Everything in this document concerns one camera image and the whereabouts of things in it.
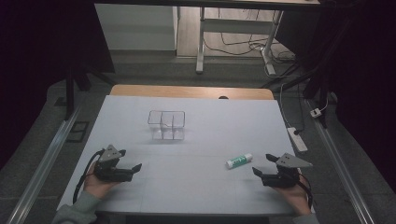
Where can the small white adapter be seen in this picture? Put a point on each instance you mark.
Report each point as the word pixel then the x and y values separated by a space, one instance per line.
pixel 315 113

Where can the white green glue stick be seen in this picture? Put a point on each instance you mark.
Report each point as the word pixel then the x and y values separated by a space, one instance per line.
pixel 239 160

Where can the metal floor rail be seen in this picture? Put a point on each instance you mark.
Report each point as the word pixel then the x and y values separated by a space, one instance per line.
pixel 43 169
pixel 339 168

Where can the person's left hand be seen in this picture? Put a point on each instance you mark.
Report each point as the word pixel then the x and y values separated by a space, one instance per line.
pixel 95 185

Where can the clear plastic organizer box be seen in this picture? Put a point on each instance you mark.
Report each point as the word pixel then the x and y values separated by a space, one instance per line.
pixel 166 124

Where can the black stand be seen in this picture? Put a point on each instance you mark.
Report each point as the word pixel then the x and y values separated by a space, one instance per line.
pixel 322 84
pixel 70 93

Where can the white power strip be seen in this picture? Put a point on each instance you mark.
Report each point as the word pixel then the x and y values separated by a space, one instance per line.
pixel 297 140

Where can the black floor frame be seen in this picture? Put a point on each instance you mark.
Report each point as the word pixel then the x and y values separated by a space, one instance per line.
pixel 73 137

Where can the white desk frame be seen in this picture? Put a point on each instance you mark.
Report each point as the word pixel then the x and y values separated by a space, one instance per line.
pixel 236 26

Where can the white cabinet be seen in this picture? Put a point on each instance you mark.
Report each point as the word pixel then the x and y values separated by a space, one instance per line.
pixel 137 28

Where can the person's right hand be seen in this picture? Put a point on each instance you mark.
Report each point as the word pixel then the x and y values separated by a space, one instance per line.
pixel 294 196

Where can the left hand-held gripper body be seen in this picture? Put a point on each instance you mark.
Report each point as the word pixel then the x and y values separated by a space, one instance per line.
pixel 109 170

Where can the wooden table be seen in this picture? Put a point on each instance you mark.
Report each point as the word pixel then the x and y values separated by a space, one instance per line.
pixel 186 91

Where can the white table sheet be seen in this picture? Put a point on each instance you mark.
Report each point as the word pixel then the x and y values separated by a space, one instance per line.
pixel 193 183

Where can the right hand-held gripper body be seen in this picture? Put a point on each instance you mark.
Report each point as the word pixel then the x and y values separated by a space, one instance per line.
pixel 281 178

